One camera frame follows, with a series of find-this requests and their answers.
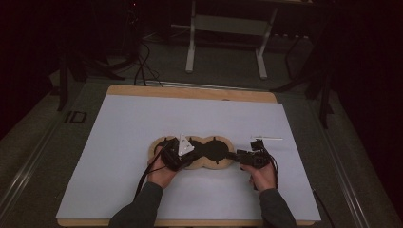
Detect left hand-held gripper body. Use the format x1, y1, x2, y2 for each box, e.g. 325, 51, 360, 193
160, 134, 196, 172

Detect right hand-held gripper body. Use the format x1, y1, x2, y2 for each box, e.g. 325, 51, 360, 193
236, 136, 283, 169

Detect tan plush pad black underside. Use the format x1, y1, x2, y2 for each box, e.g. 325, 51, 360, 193
147, 135, 236, 171

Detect person's left hand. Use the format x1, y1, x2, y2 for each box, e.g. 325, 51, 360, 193
146, 154, 179, 190

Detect person's right hand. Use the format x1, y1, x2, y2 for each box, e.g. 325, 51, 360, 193
240, 161, 278, 193

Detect white table mat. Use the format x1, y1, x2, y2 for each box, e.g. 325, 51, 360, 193
55, 94, 321, 222

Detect black angled stand leg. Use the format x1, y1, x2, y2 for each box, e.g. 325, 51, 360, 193
272, 74, 335, 129

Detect white metal stand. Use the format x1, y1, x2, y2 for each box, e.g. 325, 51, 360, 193
184, 0, 279, 80

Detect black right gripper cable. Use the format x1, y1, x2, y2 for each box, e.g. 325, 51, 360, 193
260, 146, 336, 228

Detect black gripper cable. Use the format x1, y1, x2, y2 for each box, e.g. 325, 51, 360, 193
134, 146, 169, 200
260, 146, 336, 228

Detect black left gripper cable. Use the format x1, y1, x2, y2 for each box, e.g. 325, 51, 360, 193
134, 146, 169, 200

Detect metal floor rail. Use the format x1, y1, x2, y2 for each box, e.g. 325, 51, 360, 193
310, 101, 372, 228
0, 120, 61, 217

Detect black floor cables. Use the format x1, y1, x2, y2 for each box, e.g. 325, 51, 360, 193
132, 41, 164, 87

